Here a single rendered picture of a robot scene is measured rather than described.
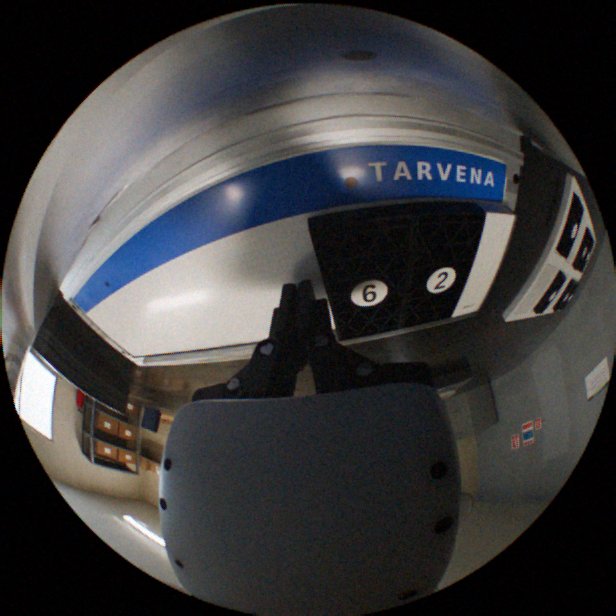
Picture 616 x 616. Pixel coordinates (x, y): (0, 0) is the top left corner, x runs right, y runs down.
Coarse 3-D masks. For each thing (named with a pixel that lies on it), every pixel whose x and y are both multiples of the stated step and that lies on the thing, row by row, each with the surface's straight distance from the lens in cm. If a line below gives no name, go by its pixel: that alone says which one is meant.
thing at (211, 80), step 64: (128, 64) 3; (192, 64) 3; (256, 64) 4; (320, 64) 5; (384, 64) 5; (448, 64) 5; (64, 128) 5; (128, 128) 4; (192, 128) 7; (64, 192) 5; (64, 256) 12
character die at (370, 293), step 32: (320, 224) 9; (352, 224) 9; (384, 224) 10; (320, 256) 10; (352, 256) 10; (384, 256) 12; (352, 288) 12; (384, 288) 13; (352, 320) 15; (384, 320) 16
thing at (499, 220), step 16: (496, 208) 14; (496, 224) 14; (496, 240) 15; (480, 256) 15; (496, 256) 16; (480, 272) 16; (464, 288) 16; (480, 288) 18; (464, 304) 18; (480, 304) 20
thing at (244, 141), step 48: (336, 96) 10; (384, 96) 10; (192, 144) 10; (240, 144) 9; (288, 144) 9; (336, 144) 10; (480, 144) 13; (144, 192) 12; (192, 192) 11; (96, 240) 17; (384, 336) 19
